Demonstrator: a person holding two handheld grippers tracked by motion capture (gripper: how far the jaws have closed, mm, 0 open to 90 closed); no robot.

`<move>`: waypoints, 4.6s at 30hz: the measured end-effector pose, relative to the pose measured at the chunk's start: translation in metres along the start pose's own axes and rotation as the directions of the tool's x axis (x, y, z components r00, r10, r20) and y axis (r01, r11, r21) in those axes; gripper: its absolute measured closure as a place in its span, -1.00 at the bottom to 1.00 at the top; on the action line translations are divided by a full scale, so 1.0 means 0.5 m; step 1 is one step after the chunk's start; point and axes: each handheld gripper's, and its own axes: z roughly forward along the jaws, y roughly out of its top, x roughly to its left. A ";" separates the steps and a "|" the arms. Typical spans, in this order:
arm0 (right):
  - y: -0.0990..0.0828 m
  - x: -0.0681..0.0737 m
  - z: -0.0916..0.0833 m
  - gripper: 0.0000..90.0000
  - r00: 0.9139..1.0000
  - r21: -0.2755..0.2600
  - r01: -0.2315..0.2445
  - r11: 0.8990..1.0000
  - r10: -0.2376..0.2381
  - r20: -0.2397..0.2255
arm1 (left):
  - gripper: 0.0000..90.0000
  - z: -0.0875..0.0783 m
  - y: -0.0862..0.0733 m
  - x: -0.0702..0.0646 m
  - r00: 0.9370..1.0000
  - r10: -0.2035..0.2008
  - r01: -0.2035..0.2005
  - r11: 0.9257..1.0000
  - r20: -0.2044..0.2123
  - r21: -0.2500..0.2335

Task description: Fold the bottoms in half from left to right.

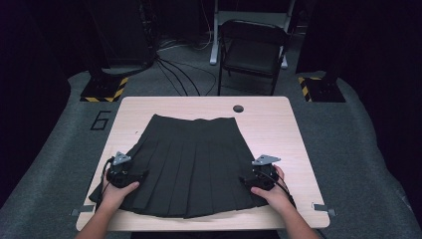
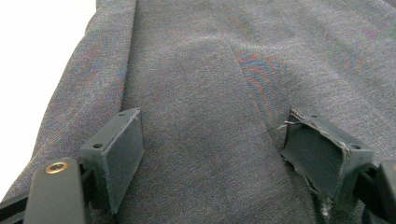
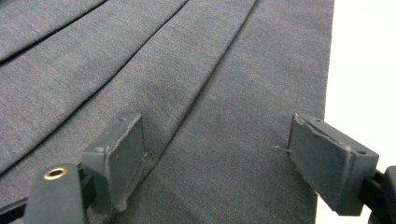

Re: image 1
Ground person's right hand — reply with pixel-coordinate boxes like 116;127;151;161
250;164;296;215

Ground black floor cables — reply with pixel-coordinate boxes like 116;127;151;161
154;33;218;98

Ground black equipment cabinet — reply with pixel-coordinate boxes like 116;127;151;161
84;0;157;69

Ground hand-held gripper black cable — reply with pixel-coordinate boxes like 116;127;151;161
258;168;297;209
99;157;115;203

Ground black folding chair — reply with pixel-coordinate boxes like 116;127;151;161
217;19;292;97

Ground grey table edge bracket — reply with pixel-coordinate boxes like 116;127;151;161
71;204;96;217
313;202;336;217

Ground left hand-held gripper black cable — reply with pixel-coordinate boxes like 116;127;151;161
99;157;115;203

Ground black pleated skirt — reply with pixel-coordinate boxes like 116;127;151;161
89;114;269;219

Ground person's left hand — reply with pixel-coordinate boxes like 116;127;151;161
99;172;140;209

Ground right hand-held gripper black cable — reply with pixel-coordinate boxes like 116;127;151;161
258;168;297;209

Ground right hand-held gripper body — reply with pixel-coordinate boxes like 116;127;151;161
248;154;282;191

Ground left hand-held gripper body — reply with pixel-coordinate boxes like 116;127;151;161
105;151;144;189

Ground black stand base striped edge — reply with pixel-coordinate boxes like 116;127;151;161
79;68;129;104
297;71;346;104

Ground dark curtain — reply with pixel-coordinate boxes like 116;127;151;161
0;0;91;208
297;0;422;220

